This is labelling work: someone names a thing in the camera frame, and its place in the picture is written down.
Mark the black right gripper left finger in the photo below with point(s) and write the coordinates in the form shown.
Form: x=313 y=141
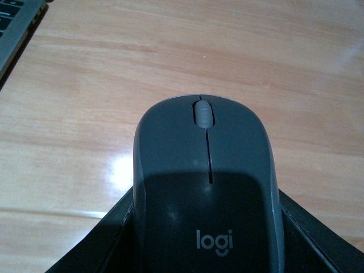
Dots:
x=108 y=247

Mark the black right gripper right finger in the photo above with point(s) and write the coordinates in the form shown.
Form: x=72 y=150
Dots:
x=310 y=246

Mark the grey Logitech wireless mouse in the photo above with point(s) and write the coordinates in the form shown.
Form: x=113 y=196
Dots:
x=205 y=192

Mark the wooden desk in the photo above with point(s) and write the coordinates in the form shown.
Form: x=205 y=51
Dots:
x=71 y=104

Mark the grey laptop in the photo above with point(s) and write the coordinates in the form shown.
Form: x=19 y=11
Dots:
x=19 y=19

